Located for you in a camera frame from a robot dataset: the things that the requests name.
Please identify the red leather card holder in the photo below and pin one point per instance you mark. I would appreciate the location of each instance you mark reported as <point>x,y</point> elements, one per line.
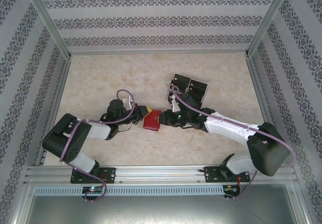
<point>152,122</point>

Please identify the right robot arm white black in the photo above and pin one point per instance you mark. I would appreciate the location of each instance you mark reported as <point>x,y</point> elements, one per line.
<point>226,128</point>

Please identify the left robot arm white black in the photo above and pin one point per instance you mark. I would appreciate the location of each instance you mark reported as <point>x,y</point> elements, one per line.
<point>96,131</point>

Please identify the small circuit board green light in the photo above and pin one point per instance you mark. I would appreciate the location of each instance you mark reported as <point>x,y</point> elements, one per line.
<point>231,188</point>
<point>93,189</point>

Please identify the grey metal sheet panel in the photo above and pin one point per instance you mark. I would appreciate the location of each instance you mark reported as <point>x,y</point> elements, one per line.
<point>161,211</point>

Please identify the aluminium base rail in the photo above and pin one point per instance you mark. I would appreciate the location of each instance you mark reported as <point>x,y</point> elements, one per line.
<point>161,175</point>

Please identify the aluminium table side rail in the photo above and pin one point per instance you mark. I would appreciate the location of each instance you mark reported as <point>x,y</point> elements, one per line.
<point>261,95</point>
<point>54,108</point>

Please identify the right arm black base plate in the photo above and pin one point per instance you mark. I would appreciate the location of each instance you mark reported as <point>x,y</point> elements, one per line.
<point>211,175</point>

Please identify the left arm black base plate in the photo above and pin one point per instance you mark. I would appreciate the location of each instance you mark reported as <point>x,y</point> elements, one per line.
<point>110,175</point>

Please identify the aluminium frame post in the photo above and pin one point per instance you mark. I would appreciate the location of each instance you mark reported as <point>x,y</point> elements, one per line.
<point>267,20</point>
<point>50,20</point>

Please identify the aluminium lower frame bar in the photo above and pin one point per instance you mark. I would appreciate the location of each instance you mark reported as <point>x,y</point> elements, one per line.
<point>19,204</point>
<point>303,204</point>

